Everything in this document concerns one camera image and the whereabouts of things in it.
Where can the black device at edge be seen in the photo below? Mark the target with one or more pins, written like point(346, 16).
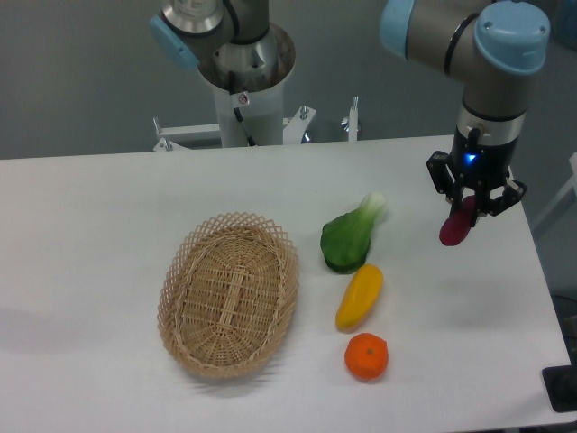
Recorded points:
point(560, 383)

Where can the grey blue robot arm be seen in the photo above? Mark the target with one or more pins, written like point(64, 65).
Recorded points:
point(495, 48)

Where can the purple sweet potato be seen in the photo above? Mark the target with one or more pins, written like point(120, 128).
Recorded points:
point(458, 225)

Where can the blue object top right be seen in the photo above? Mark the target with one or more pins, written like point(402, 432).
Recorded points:
point(565, 23)

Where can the white metal base frame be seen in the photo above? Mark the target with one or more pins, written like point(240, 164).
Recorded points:
point(295, 130)

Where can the orange tangerine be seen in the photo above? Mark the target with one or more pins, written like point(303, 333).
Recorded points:
point(366, 356)

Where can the green bok choy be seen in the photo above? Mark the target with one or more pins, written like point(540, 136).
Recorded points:
point(346, 240)

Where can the woven wicker basket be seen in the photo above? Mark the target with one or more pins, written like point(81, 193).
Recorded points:
point(229, 296)

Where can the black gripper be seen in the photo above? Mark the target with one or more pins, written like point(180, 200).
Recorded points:
point(479, 160)

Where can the white frame right edge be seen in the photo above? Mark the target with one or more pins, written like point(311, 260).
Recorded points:
point(560, 202)

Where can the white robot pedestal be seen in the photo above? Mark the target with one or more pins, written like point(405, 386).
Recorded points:
point(247, 82)

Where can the yellow mango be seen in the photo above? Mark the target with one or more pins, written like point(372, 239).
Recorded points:
point(360, 296)

